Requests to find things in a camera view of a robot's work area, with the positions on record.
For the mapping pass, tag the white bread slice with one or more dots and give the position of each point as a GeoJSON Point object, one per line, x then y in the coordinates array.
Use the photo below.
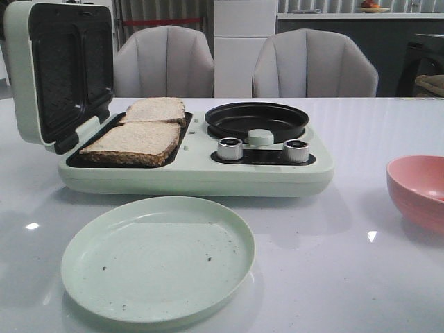
{"type": "Point", "coordinates": [164, 109]}
{"type": "Point", "coordinates": [147, 143]}

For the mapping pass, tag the pink bowl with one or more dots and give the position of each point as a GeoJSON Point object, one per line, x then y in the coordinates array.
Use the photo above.
{"type": "Point", "coordinates": [415, 185]}

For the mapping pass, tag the mint green sandwich maker lid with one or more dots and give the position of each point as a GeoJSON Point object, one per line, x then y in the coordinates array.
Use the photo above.
{"type": "Point", "coordinates": [61, 69]}

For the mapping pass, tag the mint green breakfast maker base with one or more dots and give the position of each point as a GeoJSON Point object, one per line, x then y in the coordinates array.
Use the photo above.
{"type": "Point", "coordinates": [191, 171]}

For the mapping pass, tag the left silver control knob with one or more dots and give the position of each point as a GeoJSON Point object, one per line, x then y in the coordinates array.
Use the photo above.
{"type": "Point", "coordinates": [230, 149]}

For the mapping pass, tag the silver control knob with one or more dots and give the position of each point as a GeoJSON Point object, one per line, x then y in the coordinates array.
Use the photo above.
{"type": "Point", "coordinates": [230, 149]}
{"type": "Point", "coordinates": [295, 151]}

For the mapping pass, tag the right silver control knob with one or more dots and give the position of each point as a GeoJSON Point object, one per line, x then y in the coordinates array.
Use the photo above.
{"type": "Point", "coordinates": [295, 151]}

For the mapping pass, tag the black round frying pan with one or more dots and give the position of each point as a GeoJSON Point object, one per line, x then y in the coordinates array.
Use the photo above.
{"type": "Point", "coordinates": [237, 119]}

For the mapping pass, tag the mint green round plate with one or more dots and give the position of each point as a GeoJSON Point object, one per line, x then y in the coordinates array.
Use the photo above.
{"type": "Point", "coordinates": [159, 260]}

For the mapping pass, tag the left beige upholstered chair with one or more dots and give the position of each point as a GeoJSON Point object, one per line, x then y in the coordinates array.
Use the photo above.
{"type": "Point", "coordinates": [165, 61]}

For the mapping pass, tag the beige upholstered chair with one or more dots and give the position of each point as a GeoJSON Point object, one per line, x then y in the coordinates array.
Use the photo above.
{"type": "Point", "coordinates": [165, 61]}
{"type": "Point", "coordinates": [312, 63]}

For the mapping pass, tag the right beige upholstered chair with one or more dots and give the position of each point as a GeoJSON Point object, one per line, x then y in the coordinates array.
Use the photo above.
{"type": "Point", "coordinates": [312, 63]}

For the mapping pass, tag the white refrigerator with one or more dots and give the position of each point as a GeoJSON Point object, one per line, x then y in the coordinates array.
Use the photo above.
{"type": "Point", "coordinates": [240, 30]}

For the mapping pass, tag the dark grey kitchen counter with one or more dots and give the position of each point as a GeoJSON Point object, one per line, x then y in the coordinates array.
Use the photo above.
{"type": "Point", "coordinates": [400, 45]}

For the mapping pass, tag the fruit plate on counter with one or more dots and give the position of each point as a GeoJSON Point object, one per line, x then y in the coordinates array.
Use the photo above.
{"type": "Point", "coordinates": [370, 6]}

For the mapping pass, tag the mint green pan handle knob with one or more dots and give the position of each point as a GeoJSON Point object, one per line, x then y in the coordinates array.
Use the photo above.
{"type": "Point", "coordinates": [260, 137]}

